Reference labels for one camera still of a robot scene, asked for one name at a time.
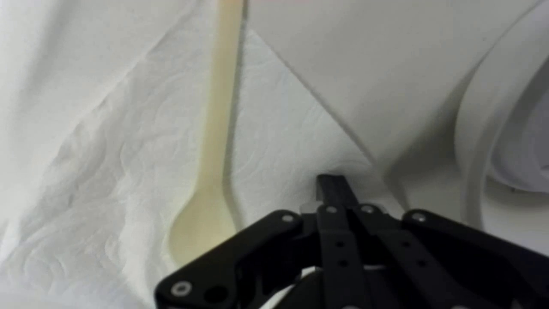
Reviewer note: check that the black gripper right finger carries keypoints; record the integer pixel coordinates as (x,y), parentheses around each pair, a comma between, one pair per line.
(421,260)

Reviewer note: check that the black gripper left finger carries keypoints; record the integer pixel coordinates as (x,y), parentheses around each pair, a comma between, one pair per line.
(241,274)

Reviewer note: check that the white plastic bowl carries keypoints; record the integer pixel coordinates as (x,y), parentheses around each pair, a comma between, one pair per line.
(501,126)

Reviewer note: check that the cream plastic spoon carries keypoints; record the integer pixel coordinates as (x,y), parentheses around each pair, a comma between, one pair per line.
(206,219)

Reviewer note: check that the white paper napkin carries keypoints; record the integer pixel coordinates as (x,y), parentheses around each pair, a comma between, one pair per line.
(93,233)

